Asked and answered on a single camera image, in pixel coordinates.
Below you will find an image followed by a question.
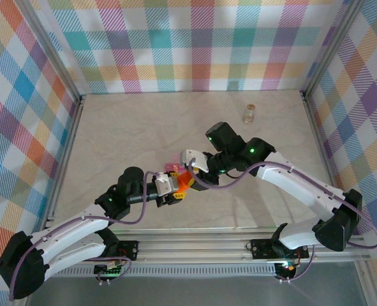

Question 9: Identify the orange plastic pill bottle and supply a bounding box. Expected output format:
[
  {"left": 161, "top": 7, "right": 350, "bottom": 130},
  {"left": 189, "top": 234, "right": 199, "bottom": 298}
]
[{"left": 177, "top": 171, "right": 194, "bottom": 194}]

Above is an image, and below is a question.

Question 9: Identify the pink pill organizer box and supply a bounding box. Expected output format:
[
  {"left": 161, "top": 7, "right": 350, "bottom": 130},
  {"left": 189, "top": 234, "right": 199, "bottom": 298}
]
[{"left": 164, "top": 152, "right": 186, "bottom": 173}]

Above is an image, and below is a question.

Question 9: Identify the clear glass pill bottle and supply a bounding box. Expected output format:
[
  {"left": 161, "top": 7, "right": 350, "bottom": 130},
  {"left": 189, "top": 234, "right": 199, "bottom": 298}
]
[{"left": 242, "top": 103, "right": 257, "bottom": 126}]

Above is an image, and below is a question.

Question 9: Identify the grey metal base panel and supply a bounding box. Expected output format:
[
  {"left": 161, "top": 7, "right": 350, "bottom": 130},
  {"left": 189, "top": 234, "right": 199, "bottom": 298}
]
[{"left": 25, "top": 264, "right": 373, "bottom": 306}]

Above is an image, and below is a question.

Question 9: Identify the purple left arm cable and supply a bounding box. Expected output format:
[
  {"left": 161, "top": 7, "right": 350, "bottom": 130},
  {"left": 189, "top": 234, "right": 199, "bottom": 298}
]
[{"left": 8, "top": 170, "right": 163, "bottom": 302}]

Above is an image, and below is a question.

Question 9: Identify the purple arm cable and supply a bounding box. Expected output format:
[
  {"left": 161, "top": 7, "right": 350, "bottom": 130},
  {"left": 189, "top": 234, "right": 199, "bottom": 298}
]
[
  {"left": 188, "top": 157, "right": 377, "bottom": 284},
  {"left": 8, "top": 170, "right": 163, "bottom": 302}
]

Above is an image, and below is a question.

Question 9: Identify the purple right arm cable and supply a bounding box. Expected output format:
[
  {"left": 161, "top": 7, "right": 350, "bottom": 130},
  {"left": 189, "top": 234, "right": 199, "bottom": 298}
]
[{"left": 188, "top": 157, "right": 377, "bottom": 284}]

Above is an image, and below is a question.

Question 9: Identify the aluminium mounting rail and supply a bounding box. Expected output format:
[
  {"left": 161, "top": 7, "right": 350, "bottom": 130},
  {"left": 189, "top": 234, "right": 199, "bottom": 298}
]
[{"left": 18, "top": 228, "right": 371, "bottom": 265}]

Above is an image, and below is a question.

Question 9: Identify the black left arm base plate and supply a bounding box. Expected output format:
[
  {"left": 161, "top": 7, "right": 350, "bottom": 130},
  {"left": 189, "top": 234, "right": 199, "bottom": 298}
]
[{"left": 105, "top": 239, "right": 140, "bottom": 263}]

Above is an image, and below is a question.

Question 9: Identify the aluminium side rail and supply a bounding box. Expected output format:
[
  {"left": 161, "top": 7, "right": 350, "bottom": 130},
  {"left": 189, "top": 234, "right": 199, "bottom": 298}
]
[
  {"left": 40, "top": 95, "right": 87, "bottom": 238},
  {"left": 301, "top": 92, "right": 351, "bottom": 235}
]

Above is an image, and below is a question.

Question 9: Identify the perforated metal cable tray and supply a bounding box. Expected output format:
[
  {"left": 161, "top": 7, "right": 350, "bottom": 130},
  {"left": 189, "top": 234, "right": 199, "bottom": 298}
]
[{"left": 34, "top": 266, "right": 277, "bottom": 278}]

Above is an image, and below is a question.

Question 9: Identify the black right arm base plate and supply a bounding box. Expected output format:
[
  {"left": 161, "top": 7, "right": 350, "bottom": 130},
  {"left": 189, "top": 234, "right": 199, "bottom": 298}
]
[{"left": 249, "top": 238, "right": 310, "bottom": 259}]

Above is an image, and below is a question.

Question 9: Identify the aluminium frame post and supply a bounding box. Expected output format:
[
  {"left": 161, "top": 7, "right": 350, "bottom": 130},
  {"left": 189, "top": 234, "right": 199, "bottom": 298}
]
[
  {"left": 15, "top": 0, "right": 86, "bottom": 103},
  {"left": 299, "top": 0, "right": 367, "bottom": 99}
]

